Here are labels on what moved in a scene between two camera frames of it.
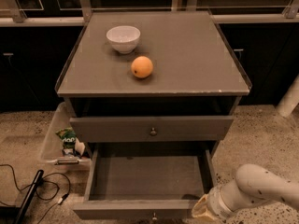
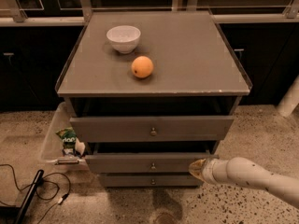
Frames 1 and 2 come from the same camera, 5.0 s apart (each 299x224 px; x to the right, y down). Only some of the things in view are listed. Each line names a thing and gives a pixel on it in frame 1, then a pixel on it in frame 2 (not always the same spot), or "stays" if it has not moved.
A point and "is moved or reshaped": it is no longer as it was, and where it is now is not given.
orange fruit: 142,66 stays
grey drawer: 135,184 is moved or reshaped
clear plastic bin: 52,151 stays
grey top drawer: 151,129 stays
